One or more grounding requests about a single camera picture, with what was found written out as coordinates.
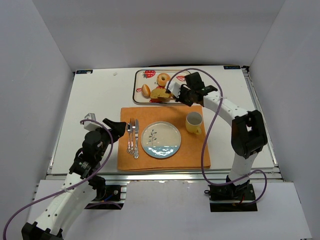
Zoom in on bagel with hole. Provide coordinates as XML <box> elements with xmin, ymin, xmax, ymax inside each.
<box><xmin>156</xmin><ymin>73</ymin><xmax>171</xmax><ymax>87</ymax></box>

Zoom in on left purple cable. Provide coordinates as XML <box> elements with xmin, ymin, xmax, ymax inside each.
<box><xmin>3</xmin><ymin>119</ymin><xmax>123</xmax><ymax>240</ymax></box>

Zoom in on silver table knife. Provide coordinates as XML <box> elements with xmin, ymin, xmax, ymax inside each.
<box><xmin>133</xmin><ymin>119</ymin><xmax>139</xmax><ymax>159</ymax></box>

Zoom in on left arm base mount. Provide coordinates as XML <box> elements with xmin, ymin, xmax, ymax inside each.
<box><xmin>85</xmin><ymin>185</ymin><xmax>126</xmax><ymax>210</ymax></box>

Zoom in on round sesame bun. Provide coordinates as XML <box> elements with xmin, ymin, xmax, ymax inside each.
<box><xmin>141</xmin><ymin>84</ymin><xmax>151</xmax><ymax>98</ymax></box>

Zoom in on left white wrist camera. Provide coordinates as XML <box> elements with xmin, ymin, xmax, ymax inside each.
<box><xmin>83</xmin><ymin>113</ymin><xmax>99</xmax><ymax>131</ymax></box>

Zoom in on sliced loaf bread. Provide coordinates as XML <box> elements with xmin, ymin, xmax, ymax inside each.
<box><xmin>150</xmin><ymin>86</ymin><xmax>166</xmax><ymax>103</ymax></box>

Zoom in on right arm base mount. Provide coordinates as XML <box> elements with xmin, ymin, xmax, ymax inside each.
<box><xmin>204</xmin><ymin>183</ymin><xmax>258</xmax><ymax>213</ymax></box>

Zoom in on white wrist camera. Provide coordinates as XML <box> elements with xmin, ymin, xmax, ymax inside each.
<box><xmin>165</xmin><ymin>81</ymin><xmax>182</xmax><ymax>99</ymax></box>
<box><xmin>83</xmin><ymin>113</ymin><xmax>99</xmax><ymax>131</ymax></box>

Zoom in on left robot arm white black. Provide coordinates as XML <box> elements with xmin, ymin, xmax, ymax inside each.
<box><xmin>21</xmin><ymin>118</ymin><xmax>127</xmax><ymax>240</ymax></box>

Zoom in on orange cloth placemat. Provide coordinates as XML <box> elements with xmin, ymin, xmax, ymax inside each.
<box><xmin>117</xmin><ymin>104</ymin><xmax>206</xmax><ymax>171</ymax></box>

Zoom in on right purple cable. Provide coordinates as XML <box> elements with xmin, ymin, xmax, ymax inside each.
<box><xmin>166</xmin><ymin>67</ymin><xmax>268</xmax><ymax>205</ymax></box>

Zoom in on left blue table label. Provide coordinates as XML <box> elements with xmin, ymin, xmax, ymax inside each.
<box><xmin>75</xmin><ymin>69</ymin><xmax>93</xmax><ymax>75</ymax></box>

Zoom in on blue table label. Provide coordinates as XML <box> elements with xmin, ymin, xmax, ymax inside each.
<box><xmin>223</xmin><ymin>65</ymin><xmax>241</xmax><ymax>70</ymax></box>
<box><xmin>75</xmin><ymin>69</ymin><xmax>93</xmax><ymax>75</ymax></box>

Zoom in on metal serving tongs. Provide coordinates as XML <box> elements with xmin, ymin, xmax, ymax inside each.
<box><xmin>159</xmin><ymin>92</ymin><xmax>176</xmax><ymax>102</ymax></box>

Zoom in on yellow mug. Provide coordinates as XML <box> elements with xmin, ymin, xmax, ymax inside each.
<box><xmin>185</xmin><ymin>112</ymin><xmax>203</xmax><ymax>135</ymax></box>

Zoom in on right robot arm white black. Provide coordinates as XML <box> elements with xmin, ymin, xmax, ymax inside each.
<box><xmin>166</xmin><ymin>72</ymin><xmax>268</xmax><ymax>200</ymax></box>

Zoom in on right blue table label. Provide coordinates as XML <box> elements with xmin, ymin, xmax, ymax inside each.
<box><xmin>223</xmin><ymin>65</ymin><xmax>241</xmax><ymax>70</ymax></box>

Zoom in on strawberry pattern tray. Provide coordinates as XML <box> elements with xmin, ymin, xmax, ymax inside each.
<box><xmin>132</xmin><ymin>69</ymin><xmax>190</xmax><ymax>105</ymax></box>

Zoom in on purple cable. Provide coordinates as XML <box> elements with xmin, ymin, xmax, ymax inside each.
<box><xmin>3</xmin><ymin>119</ymin><xmax>123</xmax><ymax>240</ymax></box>
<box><xmin>166</xmin><ymin>67</ymin><xmax>268</xmax><ymax>205</ymax></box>

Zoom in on round plate blue white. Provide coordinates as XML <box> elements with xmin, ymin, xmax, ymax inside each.
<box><xmin>140</xmin><ymin>121</ymin><xmax>182</xmax><ymax>159</ymax></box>

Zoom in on silver fork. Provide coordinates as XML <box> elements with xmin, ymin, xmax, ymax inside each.
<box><xmin>130</xmin><ymin>118</ymin><xmax>136</xmax><ymax>155</ymax></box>

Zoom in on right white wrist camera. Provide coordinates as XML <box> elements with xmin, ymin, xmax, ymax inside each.
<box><xmin>165</xmin><ymin>81</ymin><xmax>182</xmax><ymax>99</ymax></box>

